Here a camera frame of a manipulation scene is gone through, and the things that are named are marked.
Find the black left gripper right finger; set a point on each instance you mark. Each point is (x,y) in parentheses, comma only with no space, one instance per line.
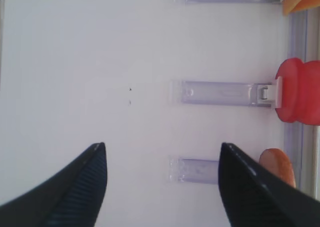
(254,197)

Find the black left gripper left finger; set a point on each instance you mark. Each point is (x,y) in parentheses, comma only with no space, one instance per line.
(71,198)

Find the clear tomato holder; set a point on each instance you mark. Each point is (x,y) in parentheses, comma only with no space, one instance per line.
(266,95)

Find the left domed bun slice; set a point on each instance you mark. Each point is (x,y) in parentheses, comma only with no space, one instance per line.
(278,163)

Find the clear bun holder left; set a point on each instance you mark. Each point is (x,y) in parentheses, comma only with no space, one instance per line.
(190,170)

